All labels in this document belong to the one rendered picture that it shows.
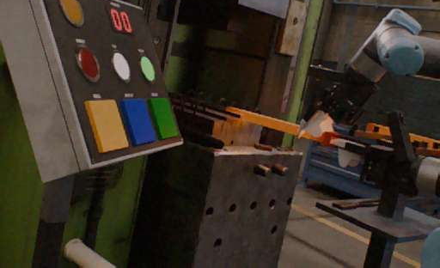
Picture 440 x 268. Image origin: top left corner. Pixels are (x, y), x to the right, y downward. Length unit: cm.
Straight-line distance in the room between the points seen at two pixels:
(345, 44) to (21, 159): 943
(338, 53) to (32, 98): 1003
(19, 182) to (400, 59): 101
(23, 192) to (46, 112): 77
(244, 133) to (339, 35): 938
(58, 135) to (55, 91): 6
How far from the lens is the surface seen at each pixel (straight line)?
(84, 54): 78
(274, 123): 131
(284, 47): 166
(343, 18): 1075
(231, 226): 137
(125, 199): 136
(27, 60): 76
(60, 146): 73
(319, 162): 534
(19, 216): 151
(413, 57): 105
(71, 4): 80
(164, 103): 96
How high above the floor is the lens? 114
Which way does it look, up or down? 7 degrees down
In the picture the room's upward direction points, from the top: 12 degrees clockwise
